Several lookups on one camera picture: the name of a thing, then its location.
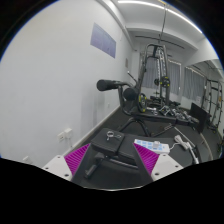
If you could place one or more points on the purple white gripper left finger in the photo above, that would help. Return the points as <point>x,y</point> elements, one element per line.
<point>66,166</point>

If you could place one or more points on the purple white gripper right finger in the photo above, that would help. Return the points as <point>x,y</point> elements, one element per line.
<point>154,166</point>

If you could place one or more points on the white power strip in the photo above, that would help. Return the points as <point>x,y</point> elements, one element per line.
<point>154,146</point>

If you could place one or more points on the black padded weight bench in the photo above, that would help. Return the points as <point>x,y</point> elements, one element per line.
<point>120,152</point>

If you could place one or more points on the silver barbell spring clip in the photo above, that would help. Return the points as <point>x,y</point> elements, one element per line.
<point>111,135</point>

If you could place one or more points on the black multi-gym machine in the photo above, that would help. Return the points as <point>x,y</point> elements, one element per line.
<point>148,99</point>

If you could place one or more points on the grey window curtain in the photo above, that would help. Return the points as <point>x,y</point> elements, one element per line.
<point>193,82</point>

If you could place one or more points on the black squat rack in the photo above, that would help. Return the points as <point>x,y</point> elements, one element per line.
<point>212,102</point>

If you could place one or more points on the white wall socket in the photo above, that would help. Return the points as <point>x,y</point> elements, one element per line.
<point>66,134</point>

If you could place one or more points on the white charger with cable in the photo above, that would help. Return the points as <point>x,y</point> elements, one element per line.
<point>186,146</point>

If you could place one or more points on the purple wall poster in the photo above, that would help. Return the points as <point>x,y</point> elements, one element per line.
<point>103,41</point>

